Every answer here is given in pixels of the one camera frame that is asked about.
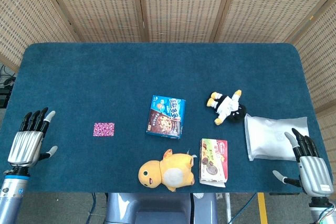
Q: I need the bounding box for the black cable bundle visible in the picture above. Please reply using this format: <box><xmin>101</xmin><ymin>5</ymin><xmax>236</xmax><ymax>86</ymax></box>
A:
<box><xmin>0</xmin><ymin>63</ymin><xmax>17</xmax><ymax>88</ymax></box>

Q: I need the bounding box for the blue floor cable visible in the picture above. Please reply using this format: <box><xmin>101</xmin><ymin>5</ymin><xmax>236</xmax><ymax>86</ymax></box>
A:
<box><xmin>88</xmin><ymin>192</ymin><xmax>98</xmax><ymax>224</ymax></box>
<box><xmin>230</xmin><ymin>192</ymin><xmax>257</xmax><ymax>224</ymax></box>

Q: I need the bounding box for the white metal table leg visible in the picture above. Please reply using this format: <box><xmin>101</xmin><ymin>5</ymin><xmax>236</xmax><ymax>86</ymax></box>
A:
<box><xmin>224</xmin><ymin>192</ymin><xmax>233</xmax><ymax>224</ymax></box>

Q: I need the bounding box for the white plastic pouch bag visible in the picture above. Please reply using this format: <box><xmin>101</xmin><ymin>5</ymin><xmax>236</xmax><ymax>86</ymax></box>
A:
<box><xmin>244</xmin><ymin>113</ymin><xmax>308</xmax><ymax>162</ymax></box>

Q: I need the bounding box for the red-green biscuit box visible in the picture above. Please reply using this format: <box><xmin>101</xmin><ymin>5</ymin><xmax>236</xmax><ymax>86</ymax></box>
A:
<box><xmin>198</xmin><ymin>138</ymin><xmax>228</xmax><ymax>188</ymax></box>

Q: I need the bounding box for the blue felt table cover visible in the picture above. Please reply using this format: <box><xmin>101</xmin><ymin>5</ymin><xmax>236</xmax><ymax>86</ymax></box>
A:
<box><xmin>0</xmin><ymin>42</ymin><xmax>332</xmax><ymax>194</ymax></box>

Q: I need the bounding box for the yellow floor tape strip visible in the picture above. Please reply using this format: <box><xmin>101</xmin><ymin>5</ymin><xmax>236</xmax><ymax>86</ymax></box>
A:
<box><xmin>257</xmin><ymin>192</ymin><xmax>269</xmax><ymax>224</ymax></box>

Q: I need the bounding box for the right silver-black robot hand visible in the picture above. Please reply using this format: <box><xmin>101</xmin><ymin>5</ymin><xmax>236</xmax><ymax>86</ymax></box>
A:
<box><xmin>272</xmin><ymin>128</ymin><xmax>334</xmax><ymax>198</ymax></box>

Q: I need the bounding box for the pink patterned square pad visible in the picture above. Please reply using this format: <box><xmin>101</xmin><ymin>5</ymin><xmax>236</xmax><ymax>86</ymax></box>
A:
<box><xmin>92</xmin><ymin>122</ymin><xmax>116</xmax><ymax>137</ymax></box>

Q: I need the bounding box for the yellow plush dinosaur toy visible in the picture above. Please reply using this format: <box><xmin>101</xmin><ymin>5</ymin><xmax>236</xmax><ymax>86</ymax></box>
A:
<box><xmin>138</xmin><ymin>148</ymin><xmax>197</xmax><ymax>193</ymax></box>

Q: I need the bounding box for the woven rattan screen panel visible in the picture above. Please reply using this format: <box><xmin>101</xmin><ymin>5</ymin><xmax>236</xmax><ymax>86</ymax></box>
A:
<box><xmin>215</xmin><ymin>0</ymin><xmax>336</xmax><ymax>43</ymax></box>
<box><xmin>41</xmin><ymin>0</ymin><xmax>146</xmax><ymax>43</ymax></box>
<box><xmin>0</xmin><ymin>0</ymin><xmax>81</xmax><ymax>74</ymax></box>
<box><xmin>136</xmin><ymin>0</ymin><xmax>238</xmax><ymax>43</ymax></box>
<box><xmin>286</xmin><ymin>0</ymin><xmax>336</xmax><ymax>162</ymax></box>

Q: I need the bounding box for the blue chocolate-chip cookie box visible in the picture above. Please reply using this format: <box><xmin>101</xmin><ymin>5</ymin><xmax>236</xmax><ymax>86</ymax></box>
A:
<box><xmin>145</xmin><ymin>94</ymin><xmax>187</xmax><ymax>140</ymax></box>

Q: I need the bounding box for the black penguin plush white coat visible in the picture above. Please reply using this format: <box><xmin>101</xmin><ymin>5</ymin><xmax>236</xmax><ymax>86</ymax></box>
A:
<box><xmin>206</xmin><ymin>89</ymin><xmax>247</xmax><ymax>126</ymax></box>

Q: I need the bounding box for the grey-blue robot torso base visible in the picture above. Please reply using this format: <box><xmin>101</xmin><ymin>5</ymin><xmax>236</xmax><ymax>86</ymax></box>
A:
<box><xmin>104</xmin><ymin>192</ymin><xmax>218</xmax><ymax>224</ymax></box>

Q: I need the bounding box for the left silver-black robot hand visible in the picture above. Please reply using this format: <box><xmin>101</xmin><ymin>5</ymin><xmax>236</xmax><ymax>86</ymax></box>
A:
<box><xmin>7</xmin><ymin>107</ymin><xmax>58</xmax><ymax>168</ymax></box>

